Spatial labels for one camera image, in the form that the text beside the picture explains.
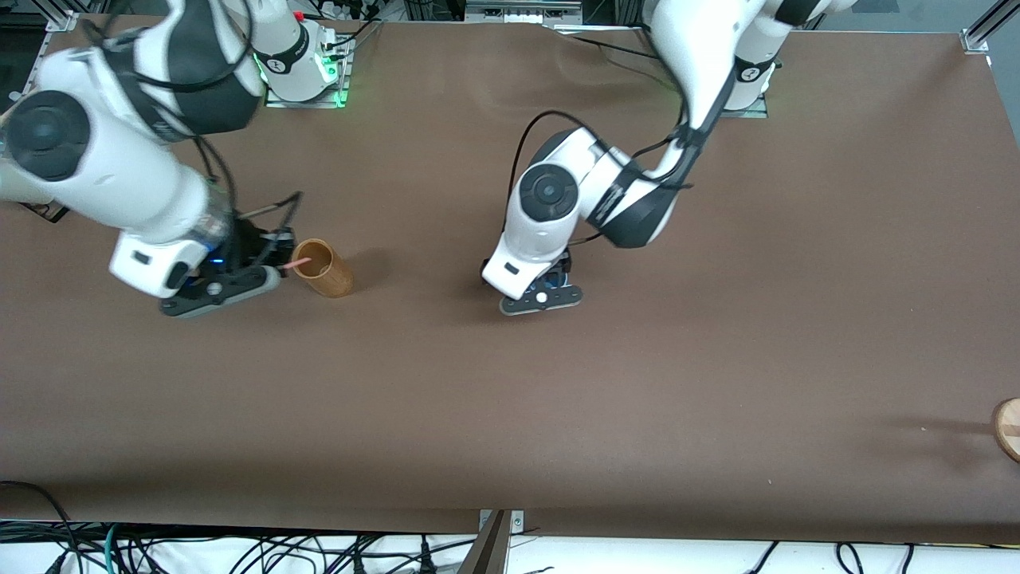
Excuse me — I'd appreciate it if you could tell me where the bamboo chopstick holder cup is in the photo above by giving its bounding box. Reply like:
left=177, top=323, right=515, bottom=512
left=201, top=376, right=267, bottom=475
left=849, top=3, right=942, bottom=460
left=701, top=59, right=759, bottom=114
left=291, top=238, right=355, bottom=299

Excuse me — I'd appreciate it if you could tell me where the black cup rack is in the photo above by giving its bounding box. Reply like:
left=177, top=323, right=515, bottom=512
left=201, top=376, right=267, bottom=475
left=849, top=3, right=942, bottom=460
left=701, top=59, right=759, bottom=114
left=22, top=201, right=70, bottom=226

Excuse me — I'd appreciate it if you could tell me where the grey metal beam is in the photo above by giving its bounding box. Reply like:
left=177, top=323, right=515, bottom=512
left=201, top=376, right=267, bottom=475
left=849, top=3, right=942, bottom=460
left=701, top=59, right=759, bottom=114
left=456, top=510, right=512, bottom=574

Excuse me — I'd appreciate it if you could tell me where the round wooden disc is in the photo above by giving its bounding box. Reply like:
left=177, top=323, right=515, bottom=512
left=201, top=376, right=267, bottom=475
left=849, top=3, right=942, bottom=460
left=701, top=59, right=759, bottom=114
left=992, top=397, right=1020, bottom=464

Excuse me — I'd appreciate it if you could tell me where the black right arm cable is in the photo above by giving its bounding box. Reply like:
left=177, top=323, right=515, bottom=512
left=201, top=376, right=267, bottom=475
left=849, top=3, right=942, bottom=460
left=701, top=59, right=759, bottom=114
left=190, top=134, right=304, bottom=242

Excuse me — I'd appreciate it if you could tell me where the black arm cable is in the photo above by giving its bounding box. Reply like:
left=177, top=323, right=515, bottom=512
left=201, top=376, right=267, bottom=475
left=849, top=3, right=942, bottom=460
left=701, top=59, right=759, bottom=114
left=190, top=134, right=304, bottom=242
left=516, top=109, right=696, bottom=249

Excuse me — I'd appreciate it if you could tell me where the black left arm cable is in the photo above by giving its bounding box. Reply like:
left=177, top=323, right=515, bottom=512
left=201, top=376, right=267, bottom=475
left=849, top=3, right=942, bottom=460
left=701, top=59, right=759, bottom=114
left=516, top=109, right=696, bottom=249

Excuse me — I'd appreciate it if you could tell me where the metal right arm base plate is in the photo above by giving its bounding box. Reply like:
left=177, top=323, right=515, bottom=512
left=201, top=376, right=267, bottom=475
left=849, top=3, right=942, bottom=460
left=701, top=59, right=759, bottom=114
left=264, top=35, right=352, bottom=109

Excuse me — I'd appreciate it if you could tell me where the black left base cable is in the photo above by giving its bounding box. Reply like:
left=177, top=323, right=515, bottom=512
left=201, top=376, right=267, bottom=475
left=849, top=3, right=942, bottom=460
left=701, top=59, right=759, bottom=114
left=550, top=22, right=680, bottom=63

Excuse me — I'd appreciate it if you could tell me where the black base cable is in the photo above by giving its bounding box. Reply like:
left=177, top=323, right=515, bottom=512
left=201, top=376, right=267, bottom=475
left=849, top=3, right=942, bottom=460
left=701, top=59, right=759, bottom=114
left=550, top=22, right=680, bottom=63
left=322, top=18, right=385, bottom=51

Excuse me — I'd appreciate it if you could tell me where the black right base cable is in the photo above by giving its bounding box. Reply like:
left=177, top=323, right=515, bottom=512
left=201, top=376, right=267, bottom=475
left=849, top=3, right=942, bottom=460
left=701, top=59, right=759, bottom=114
left=322, top=18, right=385, bottom=51

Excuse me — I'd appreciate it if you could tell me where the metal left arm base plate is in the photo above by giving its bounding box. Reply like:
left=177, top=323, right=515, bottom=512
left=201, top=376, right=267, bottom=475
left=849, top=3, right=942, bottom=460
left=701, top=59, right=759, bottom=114
left=720, top=94, right=771, bottom=120

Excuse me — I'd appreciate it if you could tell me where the black floor cable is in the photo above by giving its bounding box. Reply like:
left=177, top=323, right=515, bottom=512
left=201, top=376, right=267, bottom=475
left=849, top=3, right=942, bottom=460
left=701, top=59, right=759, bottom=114
left=0, top=481, right=82, bottom=574

